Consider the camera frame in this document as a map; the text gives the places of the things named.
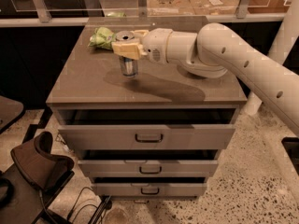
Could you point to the drawer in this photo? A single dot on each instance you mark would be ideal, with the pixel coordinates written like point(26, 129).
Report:
point(150, 189)
point(149, 168)
point(147, 137)

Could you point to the left cardboard box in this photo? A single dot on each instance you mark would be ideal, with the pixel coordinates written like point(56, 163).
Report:
point(169, 7)

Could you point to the dark table left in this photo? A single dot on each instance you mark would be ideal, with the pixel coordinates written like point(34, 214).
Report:
point(10, 112)

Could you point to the bottom drawer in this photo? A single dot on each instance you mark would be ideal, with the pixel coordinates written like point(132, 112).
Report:
point(150, 189)

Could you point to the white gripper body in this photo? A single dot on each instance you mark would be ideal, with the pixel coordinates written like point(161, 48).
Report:
point(155, 45)

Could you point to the right cardboard box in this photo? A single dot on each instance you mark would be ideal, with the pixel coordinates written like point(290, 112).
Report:
point(214, 7)

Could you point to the middle drawer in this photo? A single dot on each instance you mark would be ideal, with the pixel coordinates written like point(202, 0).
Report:
point(149, 168)

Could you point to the green chip bag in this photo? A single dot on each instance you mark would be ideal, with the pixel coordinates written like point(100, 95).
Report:
point(102, 38)

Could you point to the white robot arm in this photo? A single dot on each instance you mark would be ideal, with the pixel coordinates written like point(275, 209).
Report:
point(213, 51)

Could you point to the cardboard box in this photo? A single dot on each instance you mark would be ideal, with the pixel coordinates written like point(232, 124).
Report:
point(169, 7)
point(214, 7)

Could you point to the grey drawer cabinet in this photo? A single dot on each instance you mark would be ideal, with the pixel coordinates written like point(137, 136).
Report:
point(91, 90)

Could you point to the black chair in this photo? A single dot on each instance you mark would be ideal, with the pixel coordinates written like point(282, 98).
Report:
point(36, 179)

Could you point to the redbull can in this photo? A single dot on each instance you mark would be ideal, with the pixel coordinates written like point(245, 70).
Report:
point(128, 66)

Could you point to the top drawer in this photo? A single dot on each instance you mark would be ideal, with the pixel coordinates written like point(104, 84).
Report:
point(147, 137)

